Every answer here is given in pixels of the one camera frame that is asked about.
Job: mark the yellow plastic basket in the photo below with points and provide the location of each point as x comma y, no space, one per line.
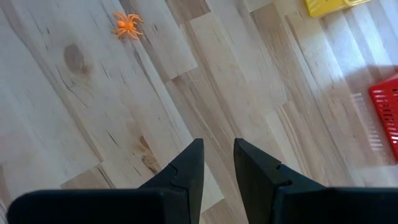
326,7

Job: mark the orange plastic spider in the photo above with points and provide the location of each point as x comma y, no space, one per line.
127,25

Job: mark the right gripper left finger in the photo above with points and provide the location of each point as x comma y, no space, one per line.
109,207

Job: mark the red plastic basket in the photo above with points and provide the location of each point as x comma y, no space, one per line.
387,115

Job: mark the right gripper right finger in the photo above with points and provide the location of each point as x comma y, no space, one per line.
311,207

